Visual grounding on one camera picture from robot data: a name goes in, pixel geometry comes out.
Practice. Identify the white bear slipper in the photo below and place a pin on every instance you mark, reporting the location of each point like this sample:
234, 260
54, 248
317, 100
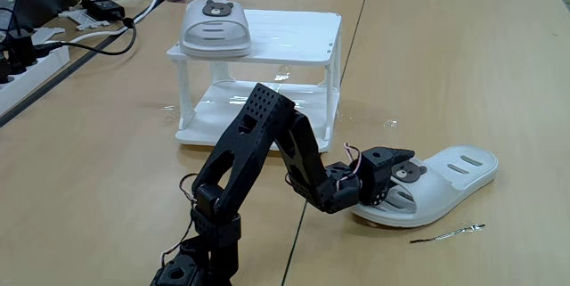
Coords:
445, 188
214, 32

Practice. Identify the white two-tier box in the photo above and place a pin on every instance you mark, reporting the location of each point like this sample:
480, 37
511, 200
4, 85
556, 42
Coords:
289, 32

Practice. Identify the thin silver metal pin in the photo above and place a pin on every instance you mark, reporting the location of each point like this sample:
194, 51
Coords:
450, 234

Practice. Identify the black power adapter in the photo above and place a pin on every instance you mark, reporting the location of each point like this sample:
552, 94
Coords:
103, 7

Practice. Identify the flat white plastic part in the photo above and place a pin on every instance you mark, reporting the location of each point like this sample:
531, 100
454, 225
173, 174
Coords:
82, 18

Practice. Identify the white power strip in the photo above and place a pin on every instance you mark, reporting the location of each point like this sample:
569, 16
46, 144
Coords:
31, 76

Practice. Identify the black power plug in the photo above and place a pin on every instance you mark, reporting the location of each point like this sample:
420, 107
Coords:
20, 50

